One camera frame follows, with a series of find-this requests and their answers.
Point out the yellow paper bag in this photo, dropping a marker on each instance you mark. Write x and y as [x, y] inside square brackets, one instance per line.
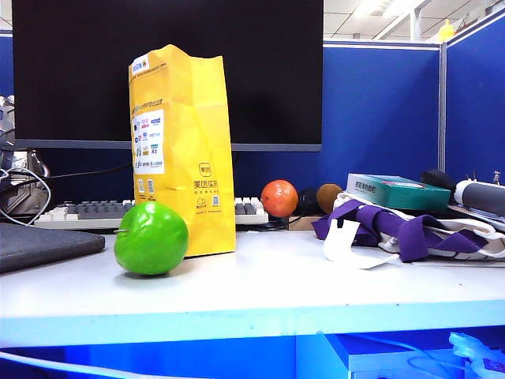
[189, 158]

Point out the large green apple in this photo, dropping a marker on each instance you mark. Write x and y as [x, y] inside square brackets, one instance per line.
[152, 241]

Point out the purple white tote bag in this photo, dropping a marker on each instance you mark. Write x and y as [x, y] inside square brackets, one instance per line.
[410, 233]

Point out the clear plastic bag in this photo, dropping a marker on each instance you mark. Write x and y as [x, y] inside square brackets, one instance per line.
[479, 353]

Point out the orange fruit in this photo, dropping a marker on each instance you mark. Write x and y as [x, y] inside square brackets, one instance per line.
[279, 196]

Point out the brown kiwi fruit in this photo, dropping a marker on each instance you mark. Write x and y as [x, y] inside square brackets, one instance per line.
[329, 195]

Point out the blue office partition panel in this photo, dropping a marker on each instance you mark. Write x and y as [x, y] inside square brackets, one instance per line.
[378, 110]
[475, 98]

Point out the teal white box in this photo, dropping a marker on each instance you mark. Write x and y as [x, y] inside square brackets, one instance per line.
[402, 193]

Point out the white grey keyboard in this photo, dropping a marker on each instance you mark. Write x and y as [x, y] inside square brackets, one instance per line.
[87, 213]

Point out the black computer mouse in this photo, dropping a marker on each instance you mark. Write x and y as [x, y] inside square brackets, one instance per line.
[438, 178]

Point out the black computer monitor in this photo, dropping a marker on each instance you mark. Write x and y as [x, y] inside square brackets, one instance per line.
[79, 79]

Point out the dark grey felt pad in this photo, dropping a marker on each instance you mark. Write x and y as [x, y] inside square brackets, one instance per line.
[43, 245]

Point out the grey white cylindrical device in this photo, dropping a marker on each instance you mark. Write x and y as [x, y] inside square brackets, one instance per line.
[483, 195]

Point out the silver metallic object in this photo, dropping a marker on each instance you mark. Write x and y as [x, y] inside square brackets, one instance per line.
[21, 162]

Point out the yellow rubber duck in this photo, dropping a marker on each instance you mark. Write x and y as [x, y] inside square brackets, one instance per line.
[446, 31]

